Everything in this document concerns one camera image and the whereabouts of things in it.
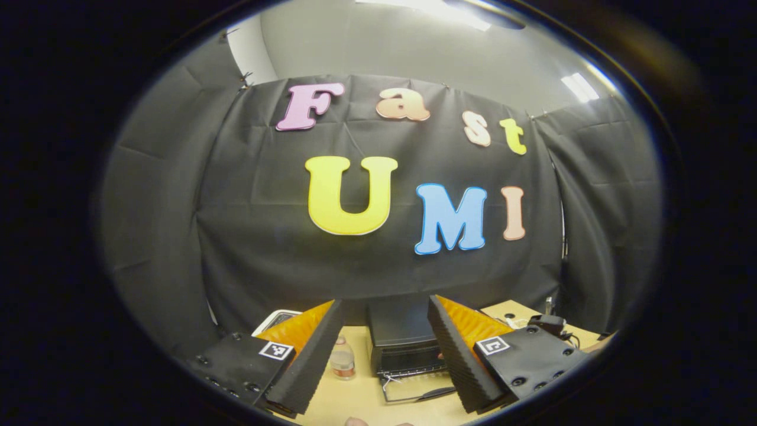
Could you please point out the black electric oven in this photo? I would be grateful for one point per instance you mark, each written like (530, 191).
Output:
(402, 325)

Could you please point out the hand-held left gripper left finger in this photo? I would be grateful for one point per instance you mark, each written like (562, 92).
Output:
(313, 361)

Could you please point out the black backdrop cloth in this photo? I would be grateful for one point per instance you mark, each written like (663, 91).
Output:
(266, 266)

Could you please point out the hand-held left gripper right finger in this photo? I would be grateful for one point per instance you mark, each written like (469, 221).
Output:
(458, 361)

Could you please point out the white toaster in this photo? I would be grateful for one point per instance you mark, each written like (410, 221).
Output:
(275, 319)

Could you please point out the clear plastic bottle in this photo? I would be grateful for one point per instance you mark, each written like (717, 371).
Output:
(343, 361)

